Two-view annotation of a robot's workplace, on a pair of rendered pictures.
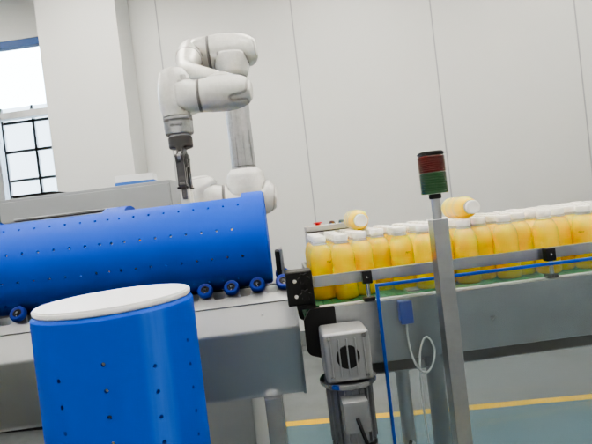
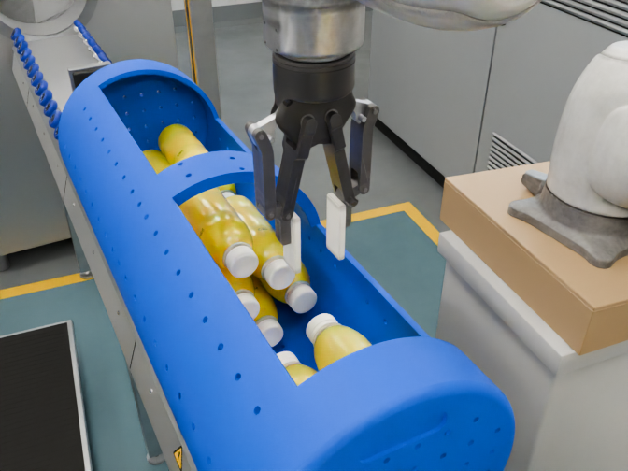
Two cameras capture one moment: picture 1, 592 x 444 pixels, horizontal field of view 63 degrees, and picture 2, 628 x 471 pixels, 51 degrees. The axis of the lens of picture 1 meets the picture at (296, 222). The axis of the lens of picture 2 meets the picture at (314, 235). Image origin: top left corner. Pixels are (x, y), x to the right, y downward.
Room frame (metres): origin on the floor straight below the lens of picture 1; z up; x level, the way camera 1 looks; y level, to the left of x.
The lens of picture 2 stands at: (1.29, -0.19, 1.63)
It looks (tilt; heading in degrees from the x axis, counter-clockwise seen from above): 34 degrees down; 65
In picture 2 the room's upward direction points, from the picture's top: straight up
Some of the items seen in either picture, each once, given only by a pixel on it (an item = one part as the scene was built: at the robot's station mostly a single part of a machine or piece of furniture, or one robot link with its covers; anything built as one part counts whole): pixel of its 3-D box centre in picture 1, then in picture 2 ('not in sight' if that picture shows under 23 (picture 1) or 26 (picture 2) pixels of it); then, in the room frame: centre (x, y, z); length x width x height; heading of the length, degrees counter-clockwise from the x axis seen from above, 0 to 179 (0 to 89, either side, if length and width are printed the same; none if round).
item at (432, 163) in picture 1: (431, 164); not in sight; (1.16, -0.34, 1.23); 0.06 x 0.06 x 0.04
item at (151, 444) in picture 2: not in sight; (141, 382); (1.39, 1.11, 0.31); 0.06 x 0.06 x 0.63; 3
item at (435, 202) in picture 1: (433, 185); not in sight; (1.16, -0.34, 1.18); 0.06 x 0.06 x 0.16
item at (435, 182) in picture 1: (433, 183); not in sight; (1.16, -0.34, 1.18); 0.06 x 0.06 x 0.05
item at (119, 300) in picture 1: (114, 299); not in sight; (0.91, 0.35, 1.03); 0.28 x 0.28 x 0.01
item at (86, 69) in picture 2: not in sight; (96, 97); (1.44, 1.39, 1.00); 0.10 x 0.04 x 0.15; 3
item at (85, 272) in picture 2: not in sight; (71, 209); (1.34, 2.09, 0.31); 0.06 x 0.06 x 0.63; 3
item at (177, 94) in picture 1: (179, 92); not in sight; (1.53, 0.32, 1.57); 0.13 x 0.11 x 0.16; 92
